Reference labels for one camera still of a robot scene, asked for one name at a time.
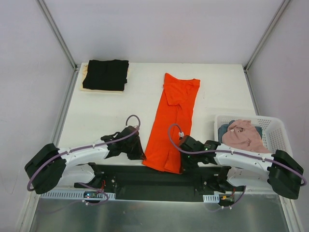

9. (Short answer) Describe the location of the orange t shirt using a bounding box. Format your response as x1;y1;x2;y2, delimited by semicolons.
142;73;200;174

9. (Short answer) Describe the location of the pink t shirt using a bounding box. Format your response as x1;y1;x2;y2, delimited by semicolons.
222;119;270;153

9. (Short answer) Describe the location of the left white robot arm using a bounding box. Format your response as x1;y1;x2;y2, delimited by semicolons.
24;126;146;194

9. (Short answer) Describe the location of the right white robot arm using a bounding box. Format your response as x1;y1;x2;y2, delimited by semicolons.
178;135;306;200

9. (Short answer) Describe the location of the teal blue t shirt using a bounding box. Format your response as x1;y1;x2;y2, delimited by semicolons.
218;124;263;143

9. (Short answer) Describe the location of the left green circuit board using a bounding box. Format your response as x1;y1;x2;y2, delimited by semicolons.
84;191;105;200

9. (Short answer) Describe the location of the folded beige t shirt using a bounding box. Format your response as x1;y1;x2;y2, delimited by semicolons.
79;64;128;93

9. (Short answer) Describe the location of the folded black t shirt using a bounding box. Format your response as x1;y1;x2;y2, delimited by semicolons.
82;59;129;92

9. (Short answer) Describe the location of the white plastic laundry basket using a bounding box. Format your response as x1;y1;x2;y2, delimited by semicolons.
214;113;293;157

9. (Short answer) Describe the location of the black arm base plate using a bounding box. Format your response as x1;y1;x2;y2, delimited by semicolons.
84;163;244;202

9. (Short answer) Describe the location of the right white cable duct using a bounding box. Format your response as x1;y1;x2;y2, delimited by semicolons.
203;194;220;203

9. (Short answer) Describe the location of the left aluminium frame post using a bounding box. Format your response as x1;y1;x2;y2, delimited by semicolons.
36;0;78;71

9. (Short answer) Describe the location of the aluminium frame post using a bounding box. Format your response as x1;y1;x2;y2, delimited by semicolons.
243;0;292;71
36;0;78;71

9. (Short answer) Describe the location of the right aluminium frame post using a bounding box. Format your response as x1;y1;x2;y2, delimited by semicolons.
243;0;292;71

